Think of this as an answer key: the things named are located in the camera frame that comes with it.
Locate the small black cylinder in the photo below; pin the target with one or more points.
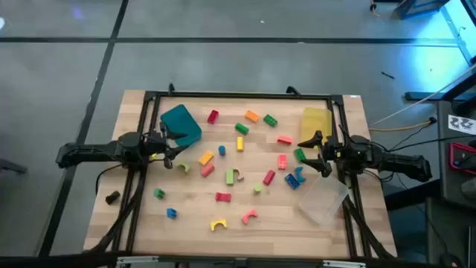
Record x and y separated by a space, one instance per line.
112 197

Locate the light green arch block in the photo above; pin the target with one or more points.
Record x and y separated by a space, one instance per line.
183 165

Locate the small blue toy brick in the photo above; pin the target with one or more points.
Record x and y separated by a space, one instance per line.
171 213

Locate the red cylinder block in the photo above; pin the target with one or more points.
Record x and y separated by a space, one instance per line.
269 177

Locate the small green toy brick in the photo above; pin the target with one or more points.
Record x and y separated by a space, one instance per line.
159 193

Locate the dark green cylinder block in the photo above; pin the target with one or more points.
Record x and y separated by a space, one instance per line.
242 129

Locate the small black floor object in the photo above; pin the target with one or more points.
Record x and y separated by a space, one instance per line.
387 75

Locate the light green cylinder block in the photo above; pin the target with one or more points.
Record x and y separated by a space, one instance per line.
257 188

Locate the teal plastic bin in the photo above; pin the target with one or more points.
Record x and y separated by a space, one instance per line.
184 121

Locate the red case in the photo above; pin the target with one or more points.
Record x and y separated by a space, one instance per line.
455 154

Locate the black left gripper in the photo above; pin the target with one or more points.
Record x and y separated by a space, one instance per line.
154 145

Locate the green studded toy brick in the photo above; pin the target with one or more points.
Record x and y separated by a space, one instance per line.
270 120

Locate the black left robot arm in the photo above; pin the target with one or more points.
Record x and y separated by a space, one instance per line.
93 150

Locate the yellow-orange toy brick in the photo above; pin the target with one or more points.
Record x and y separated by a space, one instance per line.
206 158

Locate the black furniture leg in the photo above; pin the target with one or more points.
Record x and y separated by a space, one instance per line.
13 166

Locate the black aluminium table frame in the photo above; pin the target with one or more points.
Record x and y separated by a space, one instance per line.
241 95

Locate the yellow arch block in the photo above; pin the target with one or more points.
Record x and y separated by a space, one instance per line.
218 223

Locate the translucent yellow plastic bin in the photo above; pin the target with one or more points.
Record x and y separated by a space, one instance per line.
316 121

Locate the blue cylinder block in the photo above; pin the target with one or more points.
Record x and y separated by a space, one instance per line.
222 150

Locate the pink arch block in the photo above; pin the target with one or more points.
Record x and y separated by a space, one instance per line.
247 219

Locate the coral toy brick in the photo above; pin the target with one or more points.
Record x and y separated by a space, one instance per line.
284 140

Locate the pink cylinder block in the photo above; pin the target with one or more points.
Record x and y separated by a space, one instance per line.
207 170

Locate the orange toy brick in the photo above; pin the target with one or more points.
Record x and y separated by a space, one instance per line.
252 116

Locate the silver metal bracket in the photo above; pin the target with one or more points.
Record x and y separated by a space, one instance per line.
137 260
344 264

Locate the green rectangular block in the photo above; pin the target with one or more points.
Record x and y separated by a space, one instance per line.
230 176

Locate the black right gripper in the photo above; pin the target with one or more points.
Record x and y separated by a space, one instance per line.
334 152

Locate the clear plastic bin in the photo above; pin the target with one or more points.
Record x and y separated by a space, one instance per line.
323 201

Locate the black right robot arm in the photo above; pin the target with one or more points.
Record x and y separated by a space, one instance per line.
401 164

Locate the black frame clamp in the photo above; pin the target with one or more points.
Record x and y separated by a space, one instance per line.
171 88
293 90

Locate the yellow cylinder block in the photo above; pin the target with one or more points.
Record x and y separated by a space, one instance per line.
240 143

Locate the blue arch block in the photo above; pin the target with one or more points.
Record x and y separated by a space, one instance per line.
301 178

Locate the blue lit metal frame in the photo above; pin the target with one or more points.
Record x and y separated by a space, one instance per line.
457 30

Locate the tan arch block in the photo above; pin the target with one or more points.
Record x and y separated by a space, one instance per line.
239 173

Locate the large red toy brick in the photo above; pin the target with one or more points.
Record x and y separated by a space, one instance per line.
212 116

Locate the red arch block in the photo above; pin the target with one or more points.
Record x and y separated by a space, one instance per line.
223 197

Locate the pink-red toy brick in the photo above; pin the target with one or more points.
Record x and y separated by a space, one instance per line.
282 162

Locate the black side cabinet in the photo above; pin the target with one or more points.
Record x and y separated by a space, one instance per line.
446 178

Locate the white printed paper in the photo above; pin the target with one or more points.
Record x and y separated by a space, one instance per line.
461 124

